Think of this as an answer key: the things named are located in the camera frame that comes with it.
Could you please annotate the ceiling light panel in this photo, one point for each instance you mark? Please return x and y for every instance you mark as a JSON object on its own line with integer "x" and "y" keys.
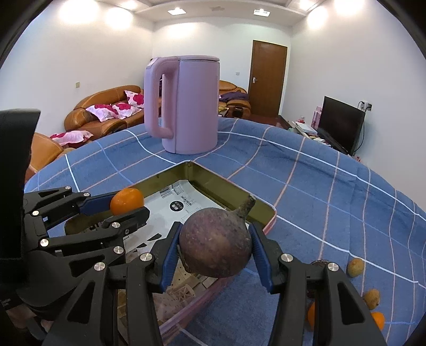
{"x": 175, "y": 11}
{"x": 262, "y": 12}

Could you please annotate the floral pink pillow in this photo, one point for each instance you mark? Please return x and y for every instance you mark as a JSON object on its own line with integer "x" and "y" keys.
{"x": 71, "y": 136}
{"x": 100, "y": 111}
{"x": 135, "y": 98}
{"x": 125, "y": 109}

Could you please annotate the brown wooden door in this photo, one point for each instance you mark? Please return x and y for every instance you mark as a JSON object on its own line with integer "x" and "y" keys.
{"x": 268, "y": 76}

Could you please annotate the dark bag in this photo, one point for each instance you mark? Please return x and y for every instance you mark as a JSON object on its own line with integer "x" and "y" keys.
{"x": 238, "y": 112}

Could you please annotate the printed paper sheet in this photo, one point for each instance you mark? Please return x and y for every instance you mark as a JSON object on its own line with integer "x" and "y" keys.
{"x": 186, "y": 203}

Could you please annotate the blue checked blanket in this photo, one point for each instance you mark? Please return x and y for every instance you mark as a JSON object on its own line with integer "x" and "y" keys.
{"x": 316, "y": 186}

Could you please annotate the white flat box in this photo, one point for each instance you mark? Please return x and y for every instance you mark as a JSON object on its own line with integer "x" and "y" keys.
{"x": 304, "y": 127}

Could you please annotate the black television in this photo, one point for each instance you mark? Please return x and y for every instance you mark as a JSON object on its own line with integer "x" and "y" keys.
{"x": 339, "y": 123}

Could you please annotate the pink gift bag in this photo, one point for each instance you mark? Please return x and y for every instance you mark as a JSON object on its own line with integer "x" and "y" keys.
{"x": 316, "y": 116}

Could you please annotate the pink tin box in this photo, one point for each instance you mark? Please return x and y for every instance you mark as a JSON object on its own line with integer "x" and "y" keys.
{"x": 213, "y": 186}

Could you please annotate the orange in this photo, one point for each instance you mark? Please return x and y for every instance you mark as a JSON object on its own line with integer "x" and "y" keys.
{"x": 311, "y": 316}
{"x": 378, "y": 321}
{"x": 127, "y": 201}

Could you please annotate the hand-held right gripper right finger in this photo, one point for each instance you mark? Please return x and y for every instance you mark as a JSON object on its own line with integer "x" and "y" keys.
{"x": 263, "y": 259}

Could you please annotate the white wall outlet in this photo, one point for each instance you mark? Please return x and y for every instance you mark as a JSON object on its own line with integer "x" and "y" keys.
{"x": 365, "y": 105}

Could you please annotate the purple-brown round stemmed fruit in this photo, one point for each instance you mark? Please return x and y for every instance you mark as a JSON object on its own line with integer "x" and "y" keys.
{"x": 214, "y": 243}

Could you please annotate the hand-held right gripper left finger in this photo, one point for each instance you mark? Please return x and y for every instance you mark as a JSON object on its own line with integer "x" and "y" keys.
{"x": 169, "y": 256}

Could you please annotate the purple cloth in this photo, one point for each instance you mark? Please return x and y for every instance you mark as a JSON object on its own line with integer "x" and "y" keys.
{"x": 236, "y": 96}

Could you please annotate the orange leather armchair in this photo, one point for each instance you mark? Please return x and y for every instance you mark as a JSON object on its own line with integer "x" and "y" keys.
{"x": 46, "y": 149}

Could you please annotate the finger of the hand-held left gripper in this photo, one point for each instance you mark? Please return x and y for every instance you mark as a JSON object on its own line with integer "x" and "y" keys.
{"x": 96, "y": 203}
{"x": 131, "y": 218}

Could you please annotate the small yellow-brown lemon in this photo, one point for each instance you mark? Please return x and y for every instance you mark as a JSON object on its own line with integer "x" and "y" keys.
{"x": 372, "y": 298}
{"x": 354, "y": 267}

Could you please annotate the brown leather corner sofa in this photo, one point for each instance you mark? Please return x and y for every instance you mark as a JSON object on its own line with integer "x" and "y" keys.
{"x": 233, "y": 88}

